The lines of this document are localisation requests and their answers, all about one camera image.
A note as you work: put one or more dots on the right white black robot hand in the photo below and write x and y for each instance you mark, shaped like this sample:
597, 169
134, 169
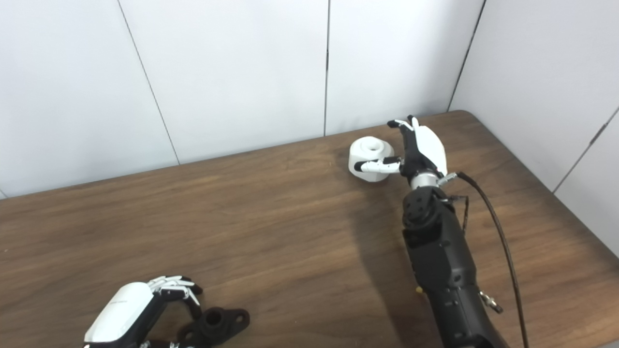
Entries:
428, 150

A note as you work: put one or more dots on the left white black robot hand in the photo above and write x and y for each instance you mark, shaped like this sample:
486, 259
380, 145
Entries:
121, 309

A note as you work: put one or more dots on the black flanged holder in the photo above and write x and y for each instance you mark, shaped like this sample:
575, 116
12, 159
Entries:
217, 324

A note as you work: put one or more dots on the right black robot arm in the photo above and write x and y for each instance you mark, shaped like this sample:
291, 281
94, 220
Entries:
442, 261

